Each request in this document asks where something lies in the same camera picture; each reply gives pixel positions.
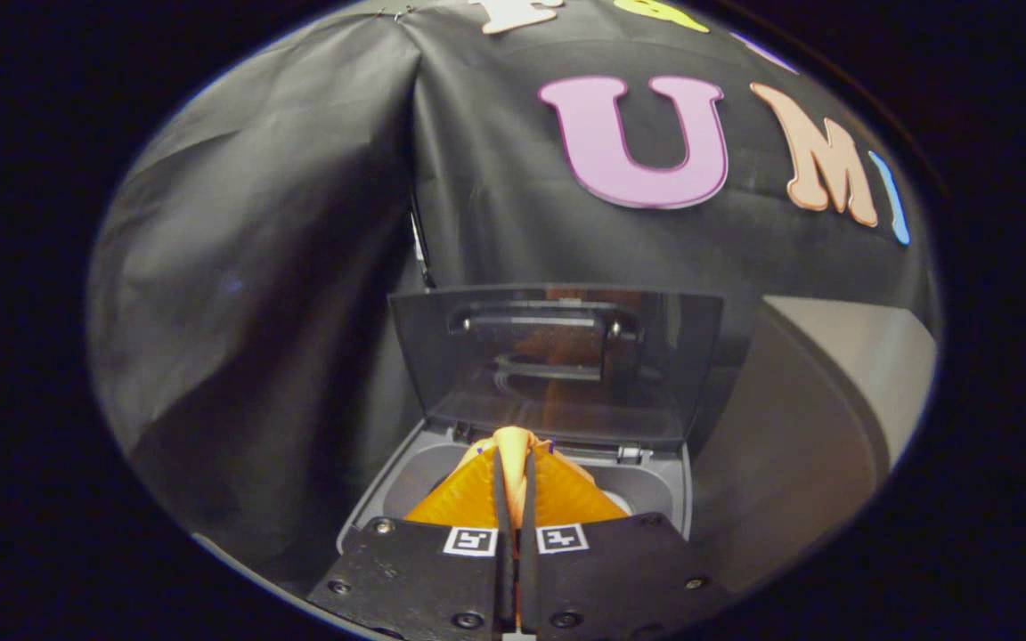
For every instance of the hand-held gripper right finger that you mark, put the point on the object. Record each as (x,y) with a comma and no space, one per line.
(606,579)

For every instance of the black backdrop cloth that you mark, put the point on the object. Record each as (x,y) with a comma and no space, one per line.
(299,223)

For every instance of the yellow garment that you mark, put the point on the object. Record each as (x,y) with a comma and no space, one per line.
(513,441)

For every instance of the white cabinet with dark top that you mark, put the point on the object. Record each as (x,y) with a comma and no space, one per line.
(816,401)

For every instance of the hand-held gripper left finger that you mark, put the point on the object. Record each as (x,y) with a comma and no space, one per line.
(424,583)

